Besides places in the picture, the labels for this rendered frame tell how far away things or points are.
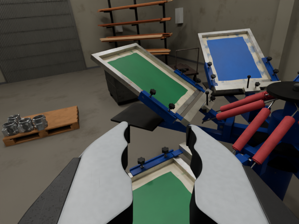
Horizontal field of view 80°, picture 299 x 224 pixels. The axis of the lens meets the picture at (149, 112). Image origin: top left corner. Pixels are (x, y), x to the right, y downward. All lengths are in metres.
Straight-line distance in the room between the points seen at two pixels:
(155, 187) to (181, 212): 0.19
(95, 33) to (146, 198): 8.21
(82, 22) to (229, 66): 7.40
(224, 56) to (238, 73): 0.27
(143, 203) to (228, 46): 1.84
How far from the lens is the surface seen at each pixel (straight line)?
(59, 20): 8.68
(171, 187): 1.03
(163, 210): 0.95
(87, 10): 8.80
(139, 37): 7.31
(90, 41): 8.79
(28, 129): 3.89
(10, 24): 8.86
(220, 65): 2.04
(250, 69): 2.08
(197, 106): 1.35
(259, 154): 1.10
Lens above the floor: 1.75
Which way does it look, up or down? 27 degrees down
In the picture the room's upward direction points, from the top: 6 degrees counter-clockwise
